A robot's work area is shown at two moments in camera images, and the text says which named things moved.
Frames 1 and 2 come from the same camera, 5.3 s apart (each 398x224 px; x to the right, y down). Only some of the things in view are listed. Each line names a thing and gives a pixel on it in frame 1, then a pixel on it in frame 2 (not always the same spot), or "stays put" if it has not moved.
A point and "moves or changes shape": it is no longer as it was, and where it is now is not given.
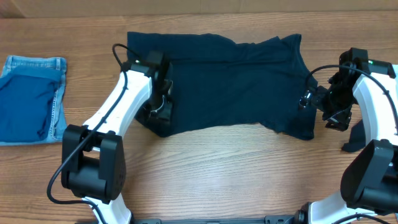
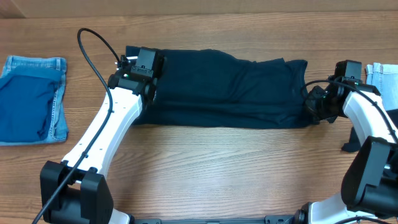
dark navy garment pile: (357, 138) stays put
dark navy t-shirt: (217, 82) moves or changes shape
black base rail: (284, 219) stays put
